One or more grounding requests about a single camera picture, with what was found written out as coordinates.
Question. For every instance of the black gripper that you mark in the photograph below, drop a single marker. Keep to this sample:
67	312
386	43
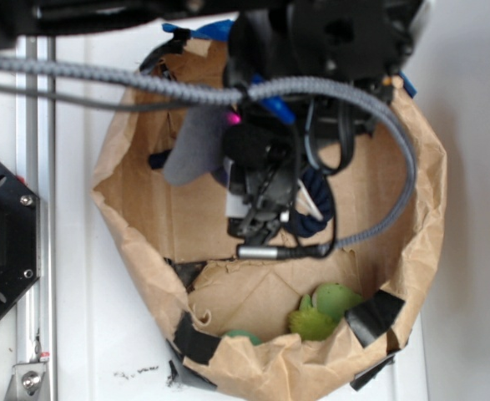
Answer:
280	163

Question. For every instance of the gray plush animal toy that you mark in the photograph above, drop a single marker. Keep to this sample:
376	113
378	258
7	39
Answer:
198	149

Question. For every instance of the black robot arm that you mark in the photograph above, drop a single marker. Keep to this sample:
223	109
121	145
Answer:
289	63

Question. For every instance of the green rubber toy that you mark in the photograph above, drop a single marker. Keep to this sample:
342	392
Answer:
319	314

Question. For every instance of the brown paper bag bin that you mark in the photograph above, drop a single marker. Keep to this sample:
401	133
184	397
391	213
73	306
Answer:
174	243

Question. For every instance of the green ball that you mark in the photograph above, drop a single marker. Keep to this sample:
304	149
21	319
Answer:
238	333

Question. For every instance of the white plastic tray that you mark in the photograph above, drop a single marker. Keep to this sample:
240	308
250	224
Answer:
108	346

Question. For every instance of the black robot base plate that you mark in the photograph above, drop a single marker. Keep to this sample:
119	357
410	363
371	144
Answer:
18	239

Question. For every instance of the aluminium rail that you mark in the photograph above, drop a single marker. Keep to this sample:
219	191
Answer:
35	162

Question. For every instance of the metal corner bracket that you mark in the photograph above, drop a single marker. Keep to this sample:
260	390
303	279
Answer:
29	381

